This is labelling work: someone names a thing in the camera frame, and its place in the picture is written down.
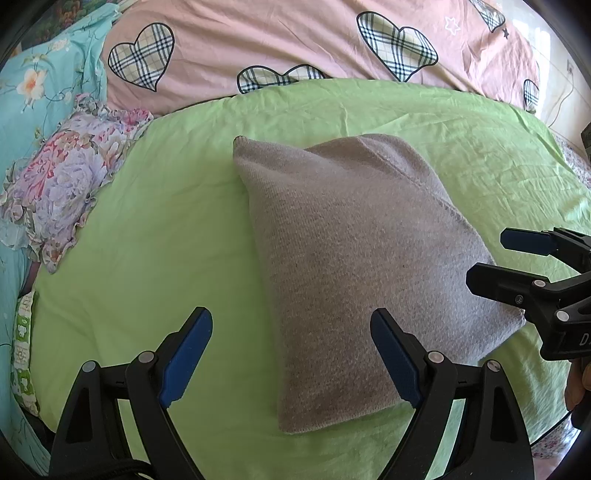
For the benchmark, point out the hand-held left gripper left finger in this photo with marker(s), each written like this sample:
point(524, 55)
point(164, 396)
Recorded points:
point(189, 355)

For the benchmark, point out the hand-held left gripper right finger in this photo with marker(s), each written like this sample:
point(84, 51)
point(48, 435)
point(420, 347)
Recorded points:
point(392, 355)

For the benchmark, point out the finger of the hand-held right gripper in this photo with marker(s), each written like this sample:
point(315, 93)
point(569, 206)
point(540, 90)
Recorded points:
point(498, 279)
point(526, 241)

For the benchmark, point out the beige knit sweater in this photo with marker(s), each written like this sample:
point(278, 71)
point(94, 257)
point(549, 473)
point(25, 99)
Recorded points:
point(360, 258)

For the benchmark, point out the person's right hand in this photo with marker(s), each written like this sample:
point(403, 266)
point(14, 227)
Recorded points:
point(579, 385)

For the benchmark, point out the green bedsheet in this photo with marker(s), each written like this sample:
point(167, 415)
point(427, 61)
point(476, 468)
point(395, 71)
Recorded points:
point(184, 207)

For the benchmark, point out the green and white patterned cloth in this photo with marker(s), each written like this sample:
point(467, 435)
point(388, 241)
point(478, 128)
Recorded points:
point(23, 350)

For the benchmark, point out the floral ruffled pillow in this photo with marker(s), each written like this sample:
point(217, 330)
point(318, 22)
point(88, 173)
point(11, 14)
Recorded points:
point(69, 175)

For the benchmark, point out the teal floral bedsheet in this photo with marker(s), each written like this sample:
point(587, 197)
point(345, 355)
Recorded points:
point(41, 83)

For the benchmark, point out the pink quilt with plaid hearts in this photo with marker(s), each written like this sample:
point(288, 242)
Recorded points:
point(277, 37)

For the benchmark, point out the colourful patterned cloth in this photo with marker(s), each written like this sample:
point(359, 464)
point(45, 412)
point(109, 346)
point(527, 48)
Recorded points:
point(78, 7)

